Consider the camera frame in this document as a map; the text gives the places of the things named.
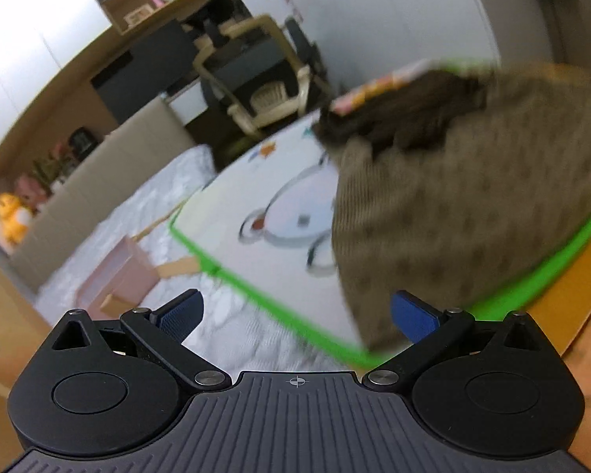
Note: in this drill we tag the beige padded headboard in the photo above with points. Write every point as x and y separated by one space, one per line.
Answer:
103 177

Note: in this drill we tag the photo frame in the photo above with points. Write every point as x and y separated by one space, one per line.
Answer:
138 16

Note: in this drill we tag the colourful cartoon play mat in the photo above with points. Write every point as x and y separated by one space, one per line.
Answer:
285 207

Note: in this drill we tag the yellow plush toy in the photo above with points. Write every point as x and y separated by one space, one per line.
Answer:
12 214

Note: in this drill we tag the pink gift box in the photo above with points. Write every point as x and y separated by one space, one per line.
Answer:
123 271

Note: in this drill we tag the white quilted bedspread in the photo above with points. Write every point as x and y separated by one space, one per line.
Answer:
128 207

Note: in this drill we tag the black round appliance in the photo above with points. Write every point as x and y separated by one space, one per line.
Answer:
82 140

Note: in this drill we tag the white wardrobe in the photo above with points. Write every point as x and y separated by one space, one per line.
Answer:
399 10

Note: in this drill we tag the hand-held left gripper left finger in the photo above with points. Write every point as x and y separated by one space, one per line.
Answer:
182 313

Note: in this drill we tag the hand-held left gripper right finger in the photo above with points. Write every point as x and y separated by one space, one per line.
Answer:
416 318

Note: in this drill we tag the pink plush toy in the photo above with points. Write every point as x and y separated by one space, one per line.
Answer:
27 187

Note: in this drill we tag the beige mesh office chair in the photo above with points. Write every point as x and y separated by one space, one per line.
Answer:
256 69

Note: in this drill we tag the brown polka-dot garment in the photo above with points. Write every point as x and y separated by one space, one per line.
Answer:
448 197

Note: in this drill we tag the potted plant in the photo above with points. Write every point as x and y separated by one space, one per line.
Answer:
49 167

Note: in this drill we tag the black monitor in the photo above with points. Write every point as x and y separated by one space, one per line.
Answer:
138 74

